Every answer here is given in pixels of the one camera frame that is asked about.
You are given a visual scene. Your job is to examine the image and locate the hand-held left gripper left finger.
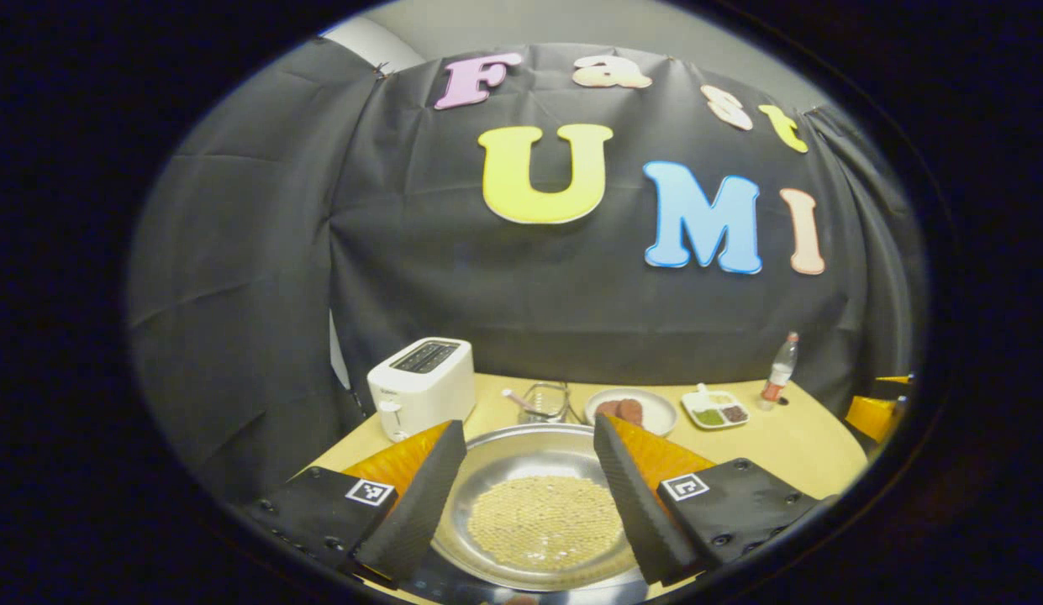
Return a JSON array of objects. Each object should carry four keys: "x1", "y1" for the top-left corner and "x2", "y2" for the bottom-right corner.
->
[{"x1": 240, "y1": 420, "x2": 468, "y2": 587}]

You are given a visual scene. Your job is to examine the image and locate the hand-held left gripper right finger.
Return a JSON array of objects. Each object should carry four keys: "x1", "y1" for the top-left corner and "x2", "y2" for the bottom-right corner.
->
[{"x1": 593, "y1": 413, "x2": 833, "y2": 587}]

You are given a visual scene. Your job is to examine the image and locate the black induction cooktop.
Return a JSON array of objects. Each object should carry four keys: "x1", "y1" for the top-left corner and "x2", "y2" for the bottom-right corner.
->
[{"x1": 403, "y1": 546, "x2": 648, "y2": 604}]

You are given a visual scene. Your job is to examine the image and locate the steel pot with black handle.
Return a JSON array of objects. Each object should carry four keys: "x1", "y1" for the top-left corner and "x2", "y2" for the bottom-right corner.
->
[{"x1": 429, "y1": 423, "x2": 648, "y2": 593}]

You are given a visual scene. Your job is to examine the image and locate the pile of yellow soybeans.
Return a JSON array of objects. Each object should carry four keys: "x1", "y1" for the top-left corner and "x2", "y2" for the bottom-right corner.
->
[{"x1": 466, "y1": 476, "x2": 627, "y2": 574}]

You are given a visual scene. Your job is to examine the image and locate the white round plate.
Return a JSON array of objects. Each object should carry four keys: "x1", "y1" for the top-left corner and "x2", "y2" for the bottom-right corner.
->
[{"x1": 583, "y1": 387, "x2": 678, "y2": 437}]

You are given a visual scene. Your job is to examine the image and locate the plastic bottle with red label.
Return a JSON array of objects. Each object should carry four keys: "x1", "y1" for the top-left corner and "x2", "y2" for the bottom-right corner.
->
[{"x1": 758, "y1": 331, "x2": 800, "y2": 411}]

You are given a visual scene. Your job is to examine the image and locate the white toaster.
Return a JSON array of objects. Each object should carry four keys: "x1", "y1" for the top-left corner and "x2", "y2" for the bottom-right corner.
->
[{"x1": 367, "y1": 337, "x2": 477, "y2": 443}]

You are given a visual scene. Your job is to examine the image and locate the white divided bean tray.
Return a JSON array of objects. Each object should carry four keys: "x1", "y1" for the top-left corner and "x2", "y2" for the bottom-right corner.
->
[{"x1": 681, "y1": 390, "x2": 751, "y2": 430}]

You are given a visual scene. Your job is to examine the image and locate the black backdrop cloth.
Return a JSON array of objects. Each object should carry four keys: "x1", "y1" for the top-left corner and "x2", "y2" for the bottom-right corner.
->
[{"x1": 126, "y1": 38, "x2": 925, "y2": 505}]

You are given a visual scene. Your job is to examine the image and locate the wire mesh basket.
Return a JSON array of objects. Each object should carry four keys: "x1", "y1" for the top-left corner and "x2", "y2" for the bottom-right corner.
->
[{"x1": 518, "y1": 381, "x2": 572, "y2": 424}]

